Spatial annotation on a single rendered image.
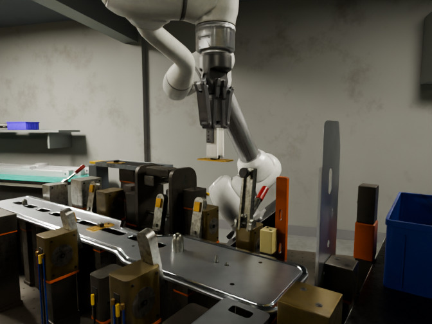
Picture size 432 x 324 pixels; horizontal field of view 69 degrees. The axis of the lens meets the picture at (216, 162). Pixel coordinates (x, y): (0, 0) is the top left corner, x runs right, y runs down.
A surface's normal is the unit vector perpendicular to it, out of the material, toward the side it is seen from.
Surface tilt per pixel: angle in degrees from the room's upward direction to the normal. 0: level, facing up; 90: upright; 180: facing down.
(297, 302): 0
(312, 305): 0
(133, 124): 90
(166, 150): 90
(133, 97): 90
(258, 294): 0
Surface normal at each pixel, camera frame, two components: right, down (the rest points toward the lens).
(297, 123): -0.27, 0.11
